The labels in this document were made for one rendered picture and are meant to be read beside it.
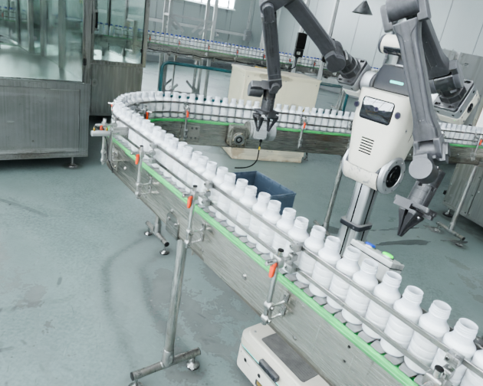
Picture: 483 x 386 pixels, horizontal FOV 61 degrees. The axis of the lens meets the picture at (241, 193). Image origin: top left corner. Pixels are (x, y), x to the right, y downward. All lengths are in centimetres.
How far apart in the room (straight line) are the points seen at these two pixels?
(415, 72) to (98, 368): 188
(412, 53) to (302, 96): 459
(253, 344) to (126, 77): 515
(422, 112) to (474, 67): 689
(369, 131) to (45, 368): 182
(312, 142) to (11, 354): 239
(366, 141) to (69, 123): 331
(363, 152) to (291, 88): 398
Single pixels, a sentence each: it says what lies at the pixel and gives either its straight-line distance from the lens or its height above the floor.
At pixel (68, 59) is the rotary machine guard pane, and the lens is 435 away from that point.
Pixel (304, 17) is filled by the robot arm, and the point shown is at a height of 170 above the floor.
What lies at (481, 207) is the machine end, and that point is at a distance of 506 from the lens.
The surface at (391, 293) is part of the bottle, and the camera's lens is 101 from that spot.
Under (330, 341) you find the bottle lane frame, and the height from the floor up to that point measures 94.
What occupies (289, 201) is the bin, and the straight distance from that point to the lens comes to 197.
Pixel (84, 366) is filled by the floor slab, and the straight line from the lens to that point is 228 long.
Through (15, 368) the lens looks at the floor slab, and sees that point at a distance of 233.
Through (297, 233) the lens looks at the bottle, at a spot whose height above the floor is 113.
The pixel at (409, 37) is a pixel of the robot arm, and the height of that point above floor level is 167.
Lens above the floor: 162
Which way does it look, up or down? 21 degrees down
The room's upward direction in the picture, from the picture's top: 10 degrees clockwise
